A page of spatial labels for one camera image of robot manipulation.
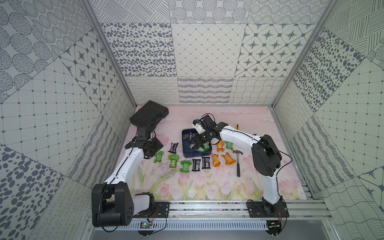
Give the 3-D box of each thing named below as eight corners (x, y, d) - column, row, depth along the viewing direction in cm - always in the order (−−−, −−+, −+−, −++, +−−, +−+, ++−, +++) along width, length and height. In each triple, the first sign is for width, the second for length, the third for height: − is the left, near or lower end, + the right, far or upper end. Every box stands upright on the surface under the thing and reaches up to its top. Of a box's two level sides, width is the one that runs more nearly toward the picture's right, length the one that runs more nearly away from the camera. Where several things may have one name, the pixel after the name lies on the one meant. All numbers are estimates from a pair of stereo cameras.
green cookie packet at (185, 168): (179, 172, 88) (179, 171, 87) (180, 162, 93) (180, 160, 91) (191, 172, 88) (191, 171, 87) (192, 162, 93) (192, 160, 91)
